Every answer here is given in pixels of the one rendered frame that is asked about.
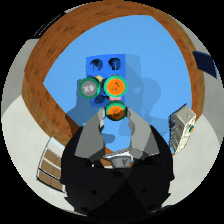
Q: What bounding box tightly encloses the blue tube rack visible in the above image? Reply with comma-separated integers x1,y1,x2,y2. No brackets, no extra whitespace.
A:
86,54,126,107

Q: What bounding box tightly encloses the blue bench mat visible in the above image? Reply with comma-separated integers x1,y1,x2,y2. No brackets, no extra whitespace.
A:
43,15,191,152

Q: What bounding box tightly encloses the pink sample tube with dark green cap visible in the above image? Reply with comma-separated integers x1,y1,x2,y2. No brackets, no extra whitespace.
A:
104,74,128,98

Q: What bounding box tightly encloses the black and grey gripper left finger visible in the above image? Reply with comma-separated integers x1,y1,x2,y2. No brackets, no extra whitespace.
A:
59,107,106,185

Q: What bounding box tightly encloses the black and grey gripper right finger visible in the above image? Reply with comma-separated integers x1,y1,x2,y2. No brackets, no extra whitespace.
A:
126,106,175,181

